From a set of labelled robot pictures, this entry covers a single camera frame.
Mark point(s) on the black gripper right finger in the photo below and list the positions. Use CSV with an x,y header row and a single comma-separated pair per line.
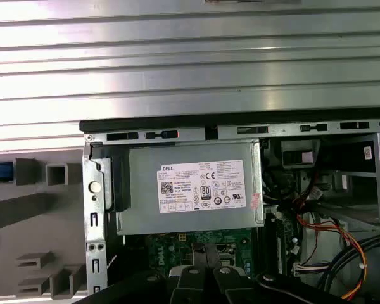
x,y
223,285

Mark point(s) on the black RAM stick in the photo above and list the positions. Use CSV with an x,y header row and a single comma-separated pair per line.
x,y
282,247

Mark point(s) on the black open PC case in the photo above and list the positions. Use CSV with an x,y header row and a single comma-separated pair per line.
x,y
130,123

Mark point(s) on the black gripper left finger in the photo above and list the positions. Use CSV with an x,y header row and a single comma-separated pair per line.
x,y
190,285

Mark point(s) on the grey power supply unit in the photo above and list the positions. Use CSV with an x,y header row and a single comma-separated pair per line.
x,y
145,206

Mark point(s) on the metal optical drive bay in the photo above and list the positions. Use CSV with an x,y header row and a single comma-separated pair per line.
x,y
354,196

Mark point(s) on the grey parts rack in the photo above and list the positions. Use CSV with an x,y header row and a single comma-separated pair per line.
x,y
35,221

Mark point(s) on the green motherboard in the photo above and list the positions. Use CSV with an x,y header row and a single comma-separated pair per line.
x,y
164,253

